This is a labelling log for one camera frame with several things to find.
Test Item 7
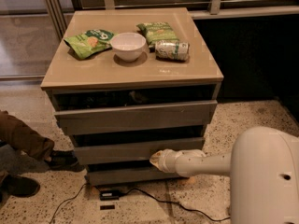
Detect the green chip bag right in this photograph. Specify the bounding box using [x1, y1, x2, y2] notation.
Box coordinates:
[136, 22, 178, 49]

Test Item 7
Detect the grey top drawer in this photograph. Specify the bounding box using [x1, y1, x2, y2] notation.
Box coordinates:
[54, 100, 217, 135]

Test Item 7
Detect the grey three-drawer cabinet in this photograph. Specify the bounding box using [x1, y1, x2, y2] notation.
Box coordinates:
[41, 8, 223, 173]

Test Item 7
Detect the green chip bag left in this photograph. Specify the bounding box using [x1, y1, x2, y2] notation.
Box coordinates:
[64, 29, 115, 60]

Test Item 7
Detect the black shoe near cabinet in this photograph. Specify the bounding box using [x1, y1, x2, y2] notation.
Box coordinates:
[46, 150, 78, 171]

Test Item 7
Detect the black power adapter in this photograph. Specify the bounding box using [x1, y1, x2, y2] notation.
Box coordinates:
[99, 190, 121, 201]

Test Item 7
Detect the black floor cable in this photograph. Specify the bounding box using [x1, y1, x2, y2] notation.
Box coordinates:
[49, 182, 232, 224]

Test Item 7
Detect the grey bottom drawer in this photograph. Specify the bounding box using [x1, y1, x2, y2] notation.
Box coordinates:
[86, 167, 179, 186]

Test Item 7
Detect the green white soda can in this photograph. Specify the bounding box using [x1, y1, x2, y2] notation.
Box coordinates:
[155, 40, 190, 62]

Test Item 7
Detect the green chip bag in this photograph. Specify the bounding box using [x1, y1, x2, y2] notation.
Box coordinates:
[136, 22, 178, 49]
[64, 29, 115, 60]

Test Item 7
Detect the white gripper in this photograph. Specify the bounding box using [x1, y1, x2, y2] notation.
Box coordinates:
[149, 149, 182, 173]

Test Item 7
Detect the black shoe lower left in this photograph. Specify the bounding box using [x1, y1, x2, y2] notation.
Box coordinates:
[0, 171, 40, 198]

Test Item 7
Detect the white ceramic bowl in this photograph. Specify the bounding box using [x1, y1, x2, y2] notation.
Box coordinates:
[110, 33, 146, 62]

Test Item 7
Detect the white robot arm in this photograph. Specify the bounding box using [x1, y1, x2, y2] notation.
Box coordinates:
[149, 127, 299, 224]

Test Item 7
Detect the grey drawer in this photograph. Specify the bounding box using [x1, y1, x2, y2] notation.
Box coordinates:
[75, 137, 205, 164]
[86, 167, 179, 186]
[54, 100, 217, 135]

